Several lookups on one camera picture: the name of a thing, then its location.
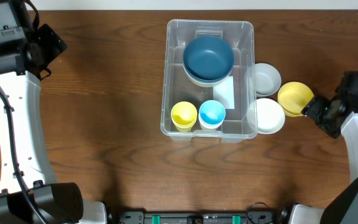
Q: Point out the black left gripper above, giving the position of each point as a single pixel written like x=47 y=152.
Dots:
x=54 y=42

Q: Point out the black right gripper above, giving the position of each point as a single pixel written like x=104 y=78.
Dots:
x=313 y=107

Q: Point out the yellow small bowl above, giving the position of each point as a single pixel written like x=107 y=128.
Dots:
x=293 y=97

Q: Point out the white small bowl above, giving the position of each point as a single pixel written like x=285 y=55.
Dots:
x=270 y=116

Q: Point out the grey small bowl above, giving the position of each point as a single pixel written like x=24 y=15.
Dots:
x=267 y=79

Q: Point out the light blue cup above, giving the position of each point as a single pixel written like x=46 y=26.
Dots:
x=212 y=112

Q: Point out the cream beige bowl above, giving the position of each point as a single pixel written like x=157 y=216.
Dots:
x=205 y=84

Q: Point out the dark blue bowl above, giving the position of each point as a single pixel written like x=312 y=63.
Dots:
x=208 y=74
x=208 y=50

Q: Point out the yellow cup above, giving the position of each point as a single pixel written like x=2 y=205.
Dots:
x=184 y=114
x=184 y=127

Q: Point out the cream white cup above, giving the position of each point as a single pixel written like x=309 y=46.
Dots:
x=209 y=127

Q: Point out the yellow cup front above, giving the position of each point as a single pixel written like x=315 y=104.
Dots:
x=184 y=127

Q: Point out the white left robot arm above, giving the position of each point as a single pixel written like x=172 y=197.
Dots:
x=29 y=191

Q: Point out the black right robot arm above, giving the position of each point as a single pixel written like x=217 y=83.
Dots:
x=344 y=208

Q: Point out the white label in container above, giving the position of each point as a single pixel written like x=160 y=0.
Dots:
x=224 y=93

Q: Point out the clear plastic storage container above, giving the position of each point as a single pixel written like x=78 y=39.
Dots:
x=241 y=122

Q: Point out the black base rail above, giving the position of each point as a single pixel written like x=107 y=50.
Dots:
x=228 y=217

